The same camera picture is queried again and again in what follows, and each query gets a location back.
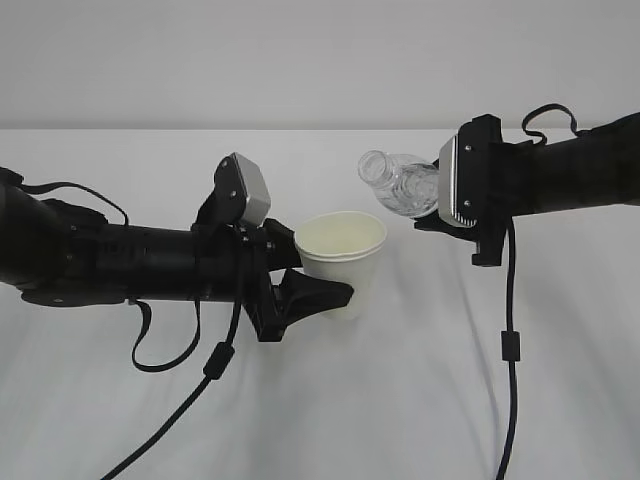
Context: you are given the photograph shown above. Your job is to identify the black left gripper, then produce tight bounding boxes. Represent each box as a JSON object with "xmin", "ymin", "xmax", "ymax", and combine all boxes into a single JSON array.
[{"xmin": 192, "ymin": 218, "xmax": 353, "ymax": 343}]

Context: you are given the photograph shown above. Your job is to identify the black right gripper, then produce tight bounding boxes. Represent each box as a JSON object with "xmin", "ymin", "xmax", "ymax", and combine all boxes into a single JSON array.
[{"xmin": 414, "ymin": 114, "xmax": 508, "ymax": 266}]

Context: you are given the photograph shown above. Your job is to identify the clear water bottle green label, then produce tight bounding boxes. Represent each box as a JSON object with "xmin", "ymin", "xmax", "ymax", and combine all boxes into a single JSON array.
[{"xmin": 358, "ymin": 150, "xmax": 439, "ymax": 219}]

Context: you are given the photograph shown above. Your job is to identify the white paper cup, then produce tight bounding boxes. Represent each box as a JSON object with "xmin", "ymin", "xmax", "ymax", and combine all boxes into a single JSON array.
[{"xmin": 294, "ymin": 211, "xmax": 387, "ymax": 320}]

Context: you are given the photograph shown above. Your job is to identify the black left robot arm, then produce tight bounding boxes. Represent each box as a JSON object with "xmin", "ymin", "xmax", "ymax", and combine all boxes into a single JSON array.
[{"xmin": 1, "ymin": 156, "xmax": 353, "ymax": 342}]

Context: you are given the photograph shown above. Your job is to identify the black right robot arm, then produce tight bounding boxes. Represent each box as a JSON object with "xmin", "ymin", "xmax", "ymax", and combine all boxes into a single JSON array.
[{"xmin": 414, "ymin": 114, "xmax": 639, "ymax": 267}]

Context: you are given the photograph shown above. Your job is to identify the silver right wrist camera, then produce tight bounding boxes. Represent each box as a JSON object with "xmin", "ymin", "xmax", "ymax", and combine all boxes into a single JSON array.
[{"xmin": 437, "ymin": 133, "xmax": 477, "ymax": 229}]

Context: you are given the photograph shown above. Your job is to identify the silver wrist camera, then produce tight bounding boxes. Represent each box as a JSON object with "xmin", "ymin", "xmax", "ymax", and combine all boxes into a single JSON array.
[
  {"xmin": 195, "ymin": 152, "xmax": 271, "ymax": 226},
  {"xmin": 437, "ymin": 133, "xmax": 477, "ymax": 229}
]

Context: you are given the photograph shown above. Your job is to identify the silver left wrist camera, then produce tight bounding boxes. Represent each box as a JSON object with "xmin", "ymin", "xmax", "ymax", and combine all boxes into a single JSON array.
[{"xmin": 195, "ymin": 152, "xmax": 271, "ymax": 226}]

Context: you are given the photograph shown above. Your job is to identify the black left camera cable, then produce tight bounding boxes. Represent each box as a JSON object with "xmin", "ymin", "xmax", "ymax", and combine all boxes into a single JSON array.
[{"xmin": 19, "ymin": 182, "xmax": 261, "ymax": 480}]

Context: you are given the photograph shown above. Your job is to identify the black camera cable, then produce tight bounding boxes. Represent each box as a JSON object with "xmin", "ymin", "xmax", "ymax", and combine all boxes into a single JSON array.
[
  {"xmin": 492, "ymin": 214, "xmax": 524, "ymax": 480},
  {"xmin": 19, "ymin": 182, "xmax": 261, "ymax": 480}
]

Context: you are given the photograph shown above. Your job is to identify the black right camera cable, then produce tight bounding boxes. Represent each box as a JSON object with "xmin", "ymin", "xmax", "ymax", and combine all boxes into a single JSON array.
[{"xmin": 492, "ymin": 214, "xmax": 524, "ymax": 480}]

